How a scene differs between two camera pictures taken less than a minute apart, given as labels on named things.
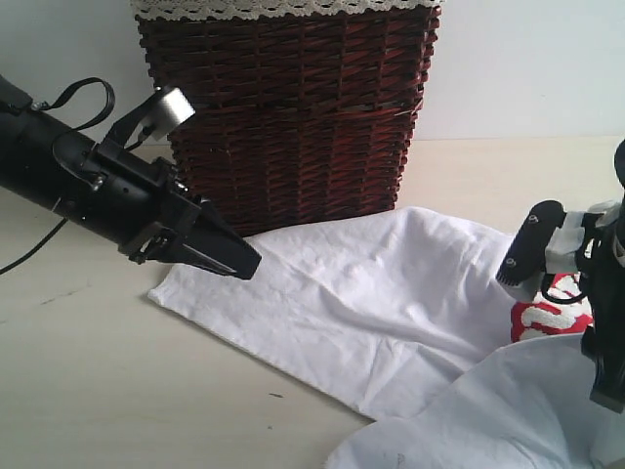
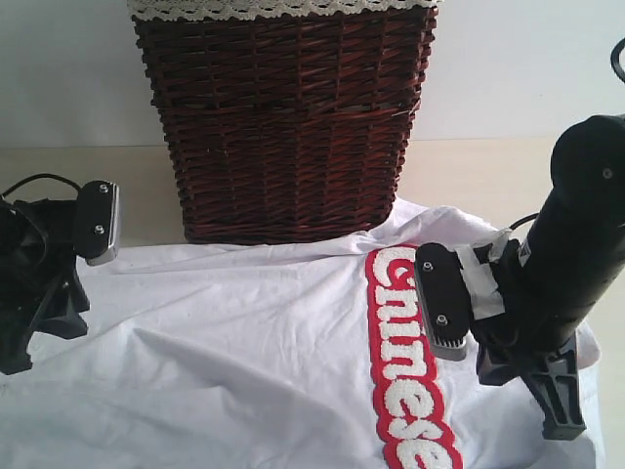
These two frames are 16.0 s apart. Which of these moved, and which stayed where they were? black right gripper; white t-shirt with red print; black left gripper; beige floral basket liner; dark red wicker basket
Moved: black right gripper; white t-shirt with red print; black left gripper
Stayed: dark red wicker basket; beige floral basket liner
